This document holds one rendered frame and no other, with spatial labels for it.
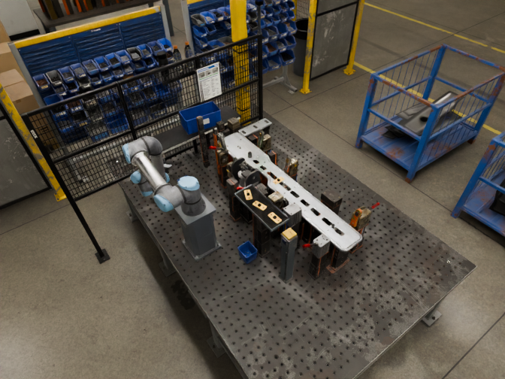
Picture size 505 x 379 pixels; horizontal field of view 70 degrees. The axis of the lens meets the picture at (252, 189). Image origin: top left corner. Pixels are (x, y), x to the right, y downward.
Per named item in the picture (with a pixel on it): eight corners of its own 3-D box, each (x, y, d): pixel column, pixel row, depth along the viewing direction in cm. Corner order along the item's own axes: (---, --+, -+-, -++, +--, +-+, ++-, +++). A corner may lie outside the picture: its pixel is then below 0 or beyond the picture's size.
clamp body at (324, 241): (327, 274, 238) (334, 241, 212) (314, 283, 233) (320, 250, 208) (316, 264, 243) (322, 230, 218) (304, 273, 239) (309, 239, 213)
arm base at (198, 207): (188, 219, 221) (186, 209, 214) (177, 205, 230) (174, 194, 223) (210, 208, 227) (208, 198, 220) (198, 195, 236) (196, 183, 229)
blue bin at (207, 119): (222, 123, 303) (221, 110, 294) (188, 134, 293) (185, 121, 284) (214, 113, 314) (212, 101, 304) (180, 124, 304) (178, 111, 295)
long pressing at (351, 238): (367, 236, 223) (368, 234, 221) (342, 255, 213) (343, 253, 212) (237, 131, 302) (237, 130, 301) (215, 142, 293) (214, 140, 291)
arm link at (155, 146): (155, 127, 233) (164, 174, 272) (140, 133, 228) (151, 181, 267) (164, 137, 228) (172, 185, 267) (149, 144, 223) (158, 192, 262)
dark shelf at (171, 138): (242, 118, 313) (241, 115, 311) (146, 161, 276) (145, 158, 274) (227, 107, 326) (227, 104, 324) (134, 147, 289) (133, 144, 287)
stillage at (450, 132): (418, 113, 485) (443, 42, 418) (474, 143, 438) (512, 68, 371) (354, 146, 440) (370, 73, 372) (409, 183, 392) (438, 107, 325)
